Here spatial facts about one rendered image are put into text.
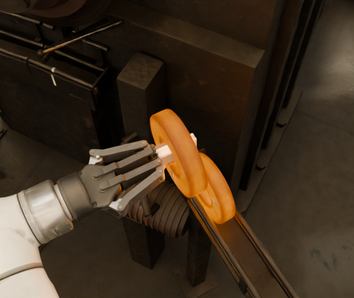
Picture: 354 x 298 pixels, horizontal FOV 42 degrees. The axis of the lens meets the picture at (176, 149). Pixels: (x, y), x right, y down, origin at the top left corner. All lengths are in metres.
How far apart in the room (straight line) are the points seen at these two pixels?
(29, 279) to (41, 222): 0.08
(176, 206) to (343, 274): 0.78
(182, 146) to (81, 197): 0.17
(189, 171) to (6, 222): 0.28
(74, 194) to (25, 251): 0.11
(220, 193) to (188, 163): 0.21
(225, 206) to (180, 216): 0.25
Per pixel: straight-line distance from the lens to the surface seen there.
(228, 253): 0.95
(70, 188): 0.73
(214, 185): 0.91
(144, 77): 1.04
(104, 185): 0.74
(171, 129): 0.73
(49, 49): 0.99
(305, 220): 1.79
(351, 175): 1.93
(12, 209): 0.73
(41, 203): 0.73
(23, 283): 0.71
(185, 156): 0.72
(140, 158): 0.76
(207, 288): 1.64
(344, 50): 2.33
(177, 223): 1.16
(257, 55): 0.99
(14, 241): 0.72
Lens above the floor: 1.59
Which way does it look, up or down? 58 degrees down
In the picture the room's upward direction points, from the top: straight up
